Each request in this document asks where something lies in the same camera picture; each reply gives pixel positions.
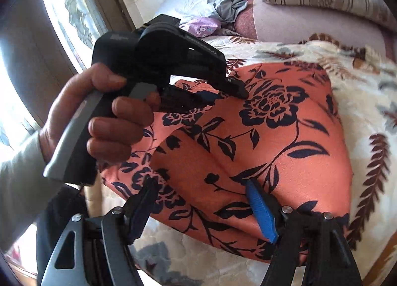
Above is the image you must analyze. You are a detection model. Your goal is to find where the person's left forearm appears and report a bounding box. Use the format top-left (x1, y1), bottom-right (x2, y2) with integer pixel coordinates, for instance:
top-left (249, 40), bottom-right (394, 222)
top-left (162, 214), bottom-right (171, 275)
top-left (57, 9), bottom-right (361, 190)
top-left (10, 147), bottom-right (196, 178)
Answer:
top-left (0, 131), bottom-right (66, 243)

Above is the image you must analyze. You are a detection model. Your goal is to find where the cream leaf-print blanket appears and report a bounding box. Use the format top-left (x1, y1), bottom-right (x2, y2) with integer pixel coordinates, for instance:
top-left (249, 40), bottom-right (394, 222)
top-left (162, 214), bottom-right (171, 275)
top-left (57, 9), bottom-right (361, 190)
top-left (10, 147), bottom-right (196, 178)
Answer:
top-left (87, 33), bottom-right (397, 286)

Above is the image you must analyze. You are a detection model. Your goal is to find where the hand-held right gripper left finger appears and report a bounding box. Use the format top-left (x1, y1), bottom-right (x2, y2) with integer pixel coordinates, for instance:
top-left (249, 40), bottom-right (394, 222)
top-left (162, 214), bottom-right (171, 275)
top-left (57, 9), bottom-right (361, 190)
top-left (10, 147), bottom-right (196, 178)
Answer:
top-left (40, 177), bottom-right (159, 286)

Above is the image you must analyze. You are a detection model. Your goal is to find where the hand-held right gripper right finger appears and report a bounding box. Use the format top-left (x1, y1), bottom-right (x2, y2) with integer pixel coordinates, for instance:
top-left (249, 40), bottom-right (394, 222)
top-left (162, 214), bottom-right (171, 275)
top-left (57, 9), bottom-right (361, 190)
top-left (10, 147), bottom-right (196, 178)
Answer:
top-left (245, 179), bottom-right (363, 286)

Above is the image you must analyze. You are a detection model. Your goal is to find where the person's left hand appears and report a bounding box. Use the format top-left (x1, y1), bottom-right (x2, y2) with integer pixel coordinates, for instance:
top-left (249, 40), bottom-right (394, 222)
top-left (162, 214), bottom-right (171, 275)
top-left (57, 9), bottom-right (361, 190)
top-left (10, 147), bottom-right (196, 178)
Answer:
top-left (39, 63), bottom-right (162, 166)

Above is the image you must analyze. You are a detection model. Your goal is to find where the light blue cloth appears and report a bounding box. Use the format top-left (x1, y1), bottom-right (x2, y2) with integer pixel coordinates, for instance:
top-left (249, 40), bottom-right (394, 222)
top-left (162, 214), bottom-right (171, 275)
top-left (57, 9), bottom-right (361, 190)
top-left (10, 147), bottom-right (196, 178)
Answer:
top-left (146, 0), bottom-right (224, 26)

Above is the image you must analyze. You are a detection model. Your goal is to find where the pink mattress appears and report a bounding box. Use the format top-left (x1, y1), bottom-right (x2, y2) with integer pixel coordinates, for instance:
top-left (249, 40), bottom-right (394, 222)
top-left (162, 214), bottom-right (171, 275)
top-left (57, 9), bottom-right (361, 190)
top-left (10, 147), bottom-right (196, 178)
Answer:
top-left (234, 0), bottom-right (397, 60)

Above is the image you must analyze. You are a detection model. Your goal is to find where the orange floral garment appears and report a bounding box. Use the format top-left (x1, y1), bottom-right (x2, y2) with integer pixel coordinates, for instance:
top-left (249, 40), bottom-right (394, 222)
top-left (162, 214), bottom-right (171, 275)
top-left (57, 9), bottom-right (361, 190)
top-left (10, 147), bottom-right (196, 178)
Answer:
top-left (98, 63), bottom-right (354, 263)

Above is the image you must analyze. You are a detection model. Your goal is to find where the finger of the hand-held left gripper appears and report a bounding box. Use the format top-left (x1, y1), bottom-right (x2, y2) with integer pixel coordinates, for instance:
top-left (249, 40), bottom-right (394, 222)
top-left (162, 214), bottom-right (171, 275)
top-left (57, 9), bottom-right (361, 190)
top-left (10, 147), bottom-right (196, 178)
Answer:
top-left (159, 85), bottom-right (221, 113)
top-left (169, 67), bottom-right (250, 99)

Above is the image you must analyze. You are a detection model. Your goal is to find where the purple floral cloth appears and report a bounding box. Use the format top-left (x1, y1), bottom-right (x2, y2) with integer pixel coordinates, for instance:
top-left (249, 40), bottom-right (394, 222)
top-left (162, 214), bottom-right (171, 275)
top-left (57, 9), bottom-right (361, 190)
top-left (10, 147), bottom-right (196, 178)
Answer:
top-left (181, 16), bottom-right (221, 38)

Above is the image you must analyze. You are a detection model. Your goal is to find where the floral frosted window pane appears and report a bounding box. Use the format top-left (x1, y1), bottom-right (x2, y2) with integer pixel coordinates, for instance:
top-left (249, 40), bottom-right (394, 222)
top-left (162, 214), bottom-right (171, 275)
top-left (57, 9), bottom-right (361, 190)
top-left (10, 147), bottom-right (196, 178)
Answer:
top-left (39, 0), bottom-right (106, 73)

